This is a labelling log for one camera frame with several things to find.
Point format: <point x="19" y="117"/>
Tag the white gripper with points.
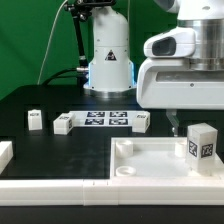
<point x="170" y="84"/>

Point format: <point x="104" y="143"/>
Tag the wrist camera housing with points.
<point x="176" y="43"/>

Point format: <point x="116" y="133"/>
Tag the white front fence wall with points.
<point x="115" y="192"/>

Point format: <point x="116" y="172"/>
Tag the white marker sheet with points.
<point x="103" y="118"/>

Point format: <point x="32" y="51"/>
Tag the white square table top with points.
<point x="152" y="157"/>

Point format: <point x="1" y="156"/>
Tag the white left fence piece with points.
<point x="6" y="154"/>

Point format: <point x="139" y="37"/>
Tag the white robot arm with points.
<point x="111" y="71"/>

